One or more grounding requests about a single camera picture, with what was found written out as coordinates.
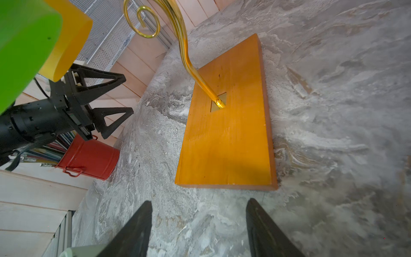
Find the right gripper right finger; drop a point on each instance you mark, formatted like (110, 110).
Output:
(265, 237)

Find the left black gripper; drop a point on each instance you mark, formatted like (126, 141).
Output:
(67, 106)

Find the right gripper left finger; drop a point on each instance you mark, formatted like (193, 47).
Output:
(133, 238)

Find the green wine glass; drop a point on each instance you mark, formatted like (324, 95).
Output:
(29, 32)

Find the gold rack with wooden base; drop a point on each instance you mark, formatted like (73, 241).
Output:
(228, 141)

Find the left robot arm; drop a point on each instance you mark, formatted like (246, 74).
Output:
(35, 124)

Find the front yellow wine glass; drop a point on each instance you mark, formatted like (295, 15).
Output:
(74, 34)

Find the red pencil cup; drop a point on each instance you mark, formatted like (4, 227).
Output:
(77, 157)

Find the white wire mesh shelf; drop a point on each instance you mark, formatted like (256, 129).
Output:
(112, 45)

